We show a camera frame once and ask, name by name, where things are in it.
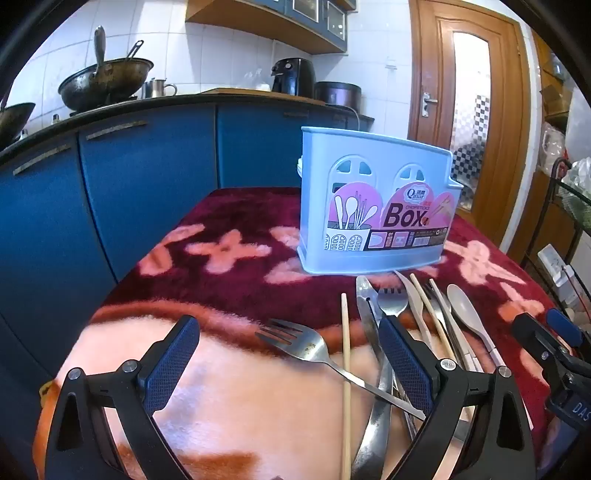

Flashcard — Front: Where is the metal wok spatula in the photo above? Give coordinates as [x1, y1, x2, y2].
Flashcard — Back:
[93, 26, 108, 81]

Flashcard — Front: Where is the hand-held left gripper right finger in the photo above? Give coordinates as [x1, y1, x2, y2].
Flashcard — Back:
[378, 315, 539, 480]

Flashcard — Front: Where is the metal table knife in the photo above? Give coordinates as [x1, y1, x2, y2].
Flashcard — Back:
[353, 275, 398, 480]

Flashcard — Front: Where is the pale plastic knife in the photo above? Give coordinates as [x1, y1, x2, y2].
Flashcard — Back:
[394, 270, 435, 352]

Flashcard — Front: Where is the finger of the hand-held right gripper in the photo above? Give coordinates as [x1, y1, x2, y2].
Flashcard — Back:
[546, 308, 591, 366]
[511, 312, 572, 385]

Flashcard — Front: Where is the wooden chopstick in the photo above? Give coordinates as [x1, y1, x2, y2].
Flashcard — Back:
[340, 294, 352, 480]
[410, 274, 462, 370]

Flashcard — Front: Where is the black air fryer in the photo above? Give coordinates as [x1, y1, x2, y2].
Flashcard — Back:
[270, 58, 316, 96]

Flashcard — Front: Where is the black metal rack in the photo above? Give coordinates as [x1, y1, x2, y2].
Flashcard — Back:
[522, 157, 591, 301]

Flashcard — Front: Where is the glass-door wall cabinet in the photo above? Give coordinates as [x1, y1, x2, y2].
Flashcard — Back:
[185, 0, 358, 55]

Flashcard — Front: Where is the red printed blanket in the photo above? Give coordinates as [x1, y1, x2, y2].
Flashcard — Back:
[32, 187, 570, 480]

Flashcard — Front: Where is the clear plastic bag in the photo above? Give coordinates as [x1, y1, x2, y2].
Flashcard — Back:
[240, 69, 273, 92]

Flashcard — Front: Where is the blue kitchen base cabinet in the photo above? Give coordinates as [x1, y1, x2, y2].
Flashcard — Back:
[0, 99, 376, 444]

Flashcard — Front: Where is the dark rice cooker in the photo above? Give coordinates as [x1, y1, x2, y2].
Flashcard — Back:
[314, 82, 362, 108]

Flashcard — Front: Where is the small black wok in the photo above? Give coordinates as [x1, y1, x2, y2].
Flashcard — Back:
[0, 102, 37, 145]

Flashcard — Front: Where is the metal kettle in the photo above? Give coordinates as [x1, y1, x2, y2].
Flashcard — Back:
[143, 78, 177, 99]

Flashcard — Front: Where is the large metal fork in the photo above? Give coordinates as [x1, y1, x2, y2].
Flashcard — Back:
[255, 318, 426, 421]

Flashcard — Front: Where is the wooden door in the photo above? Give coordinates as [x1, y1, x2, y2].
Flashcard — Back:
[409, 0, 532, 241]

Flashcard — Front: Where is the thin metal chopstick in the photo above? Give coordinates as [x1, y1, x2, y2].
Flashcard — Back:
[422, 281, 465, 366]

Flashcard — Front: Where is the small pale fork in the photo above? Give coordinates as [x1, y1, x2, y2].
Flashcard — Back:
[378, 286, 409, 320]

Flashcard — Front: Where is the large black wok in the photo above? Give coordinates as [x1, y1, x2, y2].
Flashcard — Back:
[58, 58, 154, 114]

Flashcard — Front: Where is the white power strip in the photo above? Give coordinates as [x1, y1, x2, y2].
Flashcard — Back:
[538, 244, 583, 311]

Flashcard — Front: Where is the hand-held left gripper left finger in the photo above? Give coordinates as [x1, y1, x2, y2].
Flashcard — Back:
[44, 315, 200, 480]

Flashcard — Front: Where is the light blue utensil box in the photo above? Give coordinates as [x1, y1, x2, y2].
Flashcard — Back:
[295, 126, 464, 275]

